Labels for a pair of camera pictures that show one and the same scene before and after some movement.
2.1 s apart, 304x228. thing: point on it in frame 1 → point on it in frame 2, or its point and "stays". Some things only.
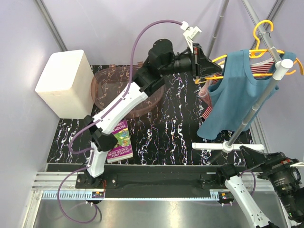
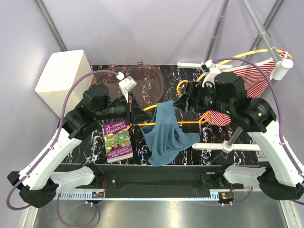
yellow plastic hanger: x=255 y=53 → x=245 y=55
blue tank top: x=232 y=98 → x=165 y=137
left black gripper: x=202 y=66 → x=136 y=113
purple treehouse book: x=123 y=150 stays
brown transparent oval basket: x=108 y=84 stays
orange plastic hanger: x=257 y=52 → x=200 y=121
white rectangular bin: x=67 y=85 stays
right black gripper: x=267 y=161 → x=194 y=89
